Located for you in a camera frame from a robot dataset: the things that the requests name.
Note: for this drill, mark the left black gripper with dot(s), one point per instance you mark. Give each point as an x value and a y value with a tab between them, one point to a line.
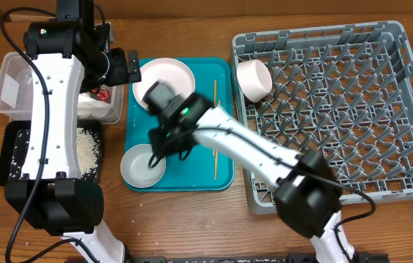
120	74

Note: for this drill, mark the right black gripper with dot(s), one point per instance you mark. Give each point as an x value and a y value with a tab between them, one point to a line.
161	148

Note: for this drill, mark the red white wrapper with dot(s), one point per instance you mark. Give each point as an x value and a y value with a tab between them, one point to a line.
102	93

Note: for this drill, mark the grey shallow bowl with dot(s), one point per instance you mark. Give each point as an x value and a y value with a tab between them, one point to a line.
140	168

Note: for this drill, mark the pink rice bowl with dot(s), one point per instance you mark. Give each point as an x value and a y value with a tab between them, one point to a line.
254	79

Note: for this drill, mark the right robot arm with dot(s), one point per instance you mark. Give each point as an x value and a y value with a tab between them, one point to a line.
305	189

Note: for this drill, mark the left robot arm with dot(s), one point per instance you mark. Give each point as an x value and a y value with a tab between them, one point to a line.
68	54

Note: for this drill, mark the clear plastic waste bin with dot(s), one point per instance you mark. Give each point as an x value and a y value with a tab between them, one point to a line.
16	95

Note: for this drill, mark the grey dishwasher rack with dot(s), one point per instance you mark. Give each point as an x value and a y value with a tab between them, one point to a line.
345	91

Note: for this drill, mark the teal serving tray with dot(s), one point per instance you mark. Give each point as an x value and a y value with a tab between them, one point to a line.
196	173

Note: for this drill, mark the large white plate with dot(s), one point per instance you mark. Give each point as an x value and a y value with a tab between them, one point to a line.
172	71

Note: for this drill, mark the long wooden chopstick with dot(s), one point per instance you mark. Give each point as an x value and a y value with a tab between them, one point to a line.
215	93

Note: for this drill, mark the black rectangular tray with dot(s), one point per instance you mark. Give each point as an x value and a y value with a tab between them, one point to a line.
9	141

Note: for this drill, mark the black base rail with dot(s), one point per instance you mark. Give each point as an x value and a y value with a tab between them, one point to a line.
291	258

